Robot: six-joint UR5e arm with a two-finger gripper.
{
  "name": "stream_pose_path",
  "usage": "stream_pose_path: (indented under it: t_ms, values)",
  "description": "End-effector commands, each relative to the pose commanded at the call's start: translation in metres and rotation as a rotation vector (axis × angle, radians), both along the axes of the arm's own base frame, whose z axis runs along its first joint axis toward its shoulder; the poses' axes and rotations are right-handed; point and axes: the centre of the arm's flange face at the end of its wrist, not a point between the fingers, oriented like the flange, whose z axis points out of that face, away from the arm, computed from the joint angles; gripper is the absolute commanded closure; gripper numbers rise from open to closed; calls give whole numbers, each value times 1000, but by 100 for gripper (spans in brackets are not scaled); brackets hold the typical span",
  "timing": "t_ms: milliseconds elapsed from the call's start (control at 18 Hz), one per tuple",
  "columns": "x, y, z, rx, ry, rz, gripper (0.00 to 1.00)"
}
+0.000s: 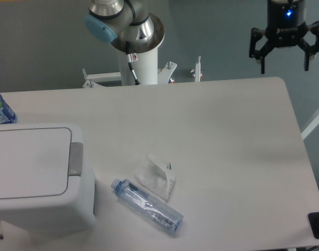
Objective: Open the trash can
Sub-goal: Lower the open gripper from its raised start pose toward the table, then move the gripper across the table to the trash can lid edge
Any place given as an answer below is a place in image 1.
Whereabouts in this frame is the white trash can lid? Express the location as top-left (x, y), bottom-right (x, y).
top-left (0, 128), bottom-right (72, 199)

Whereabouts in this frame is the crumpled white paper wrapper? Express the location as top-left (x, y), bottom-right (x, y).
top-left (134, 153), bottom-right (176, 202)

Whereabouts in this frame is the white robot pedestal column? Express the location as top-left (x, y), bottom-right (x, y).
top-left (117, 42), bottom-right (158, 86)

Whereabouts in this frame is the grey lid push button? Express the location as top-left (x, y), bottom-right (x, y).
top-left (68, 142), bottom-right (84, 176)

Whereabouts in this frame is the blue labelled water bottle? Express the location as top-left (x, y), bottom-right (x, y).
top-left (0, 94), bottom-right (17, 124)

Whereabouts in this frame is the white pedestal base frame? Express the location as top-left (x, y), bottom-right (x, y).
top-left (82, 56), bottom-right (203, 88)

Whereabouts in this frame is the silver robot arm blue cap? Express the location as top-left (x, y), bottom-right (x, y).
top-left (85, 1), bottom-right (319, 74)

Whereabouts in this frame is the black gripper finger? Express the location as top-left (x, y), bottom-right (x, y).
top-left (248, 27), bottom-right (278, 75)
top-left (298, 20), bottom-right (319, 72)

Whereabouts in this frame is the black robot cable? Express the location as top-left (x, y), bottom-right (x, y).
top-left (125, 40), bottom-right (142, 86)

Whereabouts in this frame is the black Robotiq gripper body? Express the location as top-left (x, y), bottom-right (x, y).
top-left (265, 1), bottom-right (307, 48)

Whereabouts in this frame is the black device at table edge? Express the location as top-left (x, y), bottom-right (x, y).
top-left (308, 212), bottom-right (319, 239)

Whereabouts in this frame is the white trash can body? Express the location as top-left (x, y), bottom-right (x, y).
top-left (0, 123), bottom-right (97, 232)

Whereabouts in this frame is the empty clear plastic bottle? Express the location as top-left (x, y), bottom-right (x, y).
top-left (111, 179), bottom-right (184, 235)

